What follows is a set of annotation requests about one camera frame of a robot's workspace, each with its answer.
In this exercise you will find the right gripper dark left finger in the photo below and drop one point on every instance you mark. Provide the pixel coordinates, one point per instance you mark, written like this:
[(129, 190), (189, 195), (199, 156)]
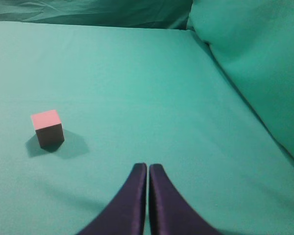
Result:
[(126, 212)]

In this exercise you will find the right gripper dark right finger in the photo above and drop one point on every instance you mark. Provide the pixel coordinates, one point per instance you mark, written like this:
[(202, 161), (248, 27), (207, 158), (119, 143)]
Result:
[(169, 213)]

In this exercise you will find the red cube block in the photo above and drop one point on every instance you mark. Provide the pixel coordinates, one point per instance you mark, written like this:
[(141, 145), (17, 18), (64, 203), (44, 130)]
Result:
[(48, 128)]

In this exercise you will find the green cloth table cover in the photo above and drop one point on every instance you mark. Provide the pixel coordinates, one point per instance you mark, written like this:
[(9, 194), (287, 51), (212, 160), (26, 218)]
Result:
[(203, 87)]

